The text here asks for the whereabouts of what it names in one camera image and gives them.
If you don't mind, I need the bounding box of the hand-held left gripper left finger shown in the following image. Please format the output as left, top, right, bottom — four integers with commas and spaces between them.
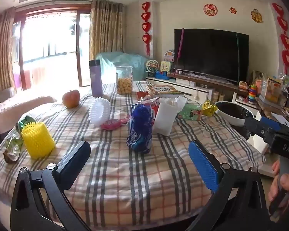
10, 141, 92, 231

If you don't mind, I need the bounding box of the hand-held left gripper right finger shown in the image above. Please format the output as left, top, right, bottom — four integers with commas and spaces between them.
188, 140, 270, 231

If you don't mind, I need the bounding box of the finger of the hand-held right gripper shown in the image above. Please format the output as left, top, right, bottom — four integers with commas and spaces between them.
260, 117, 283, 132
244, 117, 272, 138

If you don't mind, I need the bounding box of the white bin with black liner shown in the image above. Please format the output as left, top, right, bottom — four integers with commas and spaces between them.
215, 101, 255, 127

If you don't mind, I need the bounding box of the yellow snack wrapper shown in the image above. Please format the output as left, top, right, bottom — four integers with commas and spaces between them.
202, 100, 218, 117

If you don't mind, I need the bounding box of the pink candy wrapper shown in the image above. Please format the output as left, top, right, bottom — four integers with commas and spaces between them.
101, 115, 130, 131

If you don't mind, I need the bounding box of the white foam fruit net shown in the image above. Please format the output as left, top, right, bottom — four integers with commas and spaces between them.
89, 97, 111, 126

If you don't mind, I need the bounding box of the green drink carton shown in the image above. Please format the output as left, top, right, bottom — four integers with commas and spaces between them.
177, 102, 203, 121

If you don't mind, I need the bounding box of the white plastic bag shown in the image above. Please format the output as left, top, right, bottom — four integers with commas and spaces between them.
154, 96, 188, 136

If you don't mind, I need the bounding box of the blue snack bag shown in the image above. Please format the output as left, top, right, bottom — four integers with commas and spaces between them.
126, 103, 153, 154

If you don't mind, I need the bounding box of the white and red milk carton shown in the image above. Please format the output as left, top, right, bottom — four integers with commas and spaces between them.
148, 100, 161, 116

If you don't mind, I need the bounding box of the red snack wrapper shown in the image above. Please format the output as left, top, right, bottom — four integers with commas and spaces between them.
136, 91, 150, 101

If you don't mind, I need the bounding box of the brown marble counter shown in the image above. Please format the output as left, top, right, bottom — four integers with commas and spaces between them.
255, 96, 289, 131

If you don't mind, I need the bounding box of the yellow toy box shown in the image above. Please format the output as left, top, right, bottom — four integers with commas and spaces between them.
259, 77, 284, 104

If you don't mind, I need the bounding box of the plaid tablecloth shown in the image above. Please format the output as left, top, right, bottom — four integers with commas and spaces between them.
0, 80, 266, 225

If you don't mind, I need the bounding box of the yellow foam fruit net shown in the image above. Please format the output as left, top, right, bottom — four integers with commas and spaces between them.
21, 122, 56, 159

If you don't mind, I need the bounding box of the clear plastic wrapper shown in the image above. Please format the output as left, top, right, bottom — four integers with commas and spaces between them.
3, 135, 24, 163

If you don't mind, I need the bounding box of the red apple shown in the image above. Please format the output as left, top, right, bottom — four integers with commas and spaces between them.
62, 90, 81, 108

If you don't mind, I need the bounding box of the green snack wrapper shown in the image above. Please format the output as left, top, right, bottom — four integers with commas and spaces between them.
16, 115, 36, 136

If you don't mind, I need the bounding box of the white television cabinet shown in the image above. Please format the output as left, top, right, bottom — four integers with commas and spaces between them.
144, 73, 258, 106

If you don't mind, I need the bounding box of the beige sofa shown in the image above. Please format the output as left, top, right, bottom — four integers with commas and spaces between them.
0, 87, 58, 136

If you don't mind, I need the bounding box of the purple thermos bottle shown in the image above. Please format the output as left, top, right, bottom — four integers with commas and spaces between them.
89, 59, 104, 98

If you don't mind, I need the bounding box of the red heart hanging decoration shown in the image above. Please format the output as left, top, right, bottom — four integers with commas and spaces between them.
141, 2, 152, 56
272, 3, 289, 74

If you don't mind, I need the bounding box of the black television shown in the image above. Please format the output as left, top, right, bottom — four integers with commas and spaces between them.
174, 28, 250, 85

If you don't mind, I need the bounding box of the colourful picture book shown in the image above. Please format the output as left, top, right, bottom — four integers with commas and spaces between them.
146, 85, 185, 99

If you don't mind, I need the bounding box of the blue toy tray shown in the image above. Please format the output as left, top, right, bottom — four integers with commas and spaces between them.
154, 71, 169, 80

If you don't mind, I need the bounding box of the yellow and red paper decoration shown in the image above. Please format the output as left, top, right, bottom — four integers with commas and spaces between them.
250, 8, 264, 24

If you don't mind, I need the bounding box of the teal furniture cover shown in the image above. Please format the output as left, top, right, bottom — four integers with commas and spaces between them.
95, 52, 151, 82

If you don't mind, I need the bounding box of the ferris wheel toy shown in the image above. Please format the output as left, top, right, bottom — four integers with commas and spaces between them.
145, 59, 160, 78

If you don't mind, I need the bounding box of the glass sliding door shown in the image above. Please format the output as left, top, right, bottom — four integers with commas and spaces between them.
13, 9, 92, 90

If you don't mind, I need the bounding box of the round red paper cutting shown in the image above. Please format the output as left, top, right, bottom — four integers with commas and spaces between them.
203, 3, 218, 17

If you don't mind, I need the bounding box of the beige striped curtain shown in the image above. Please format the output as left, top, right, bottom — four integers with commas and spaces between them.
0, 7, 16, 96
89, 0, 125, 62

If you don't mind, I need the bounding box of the rainbow stacking ring toy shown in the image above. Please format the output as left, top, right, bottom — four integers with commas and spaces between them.
247, 84, 258, 104

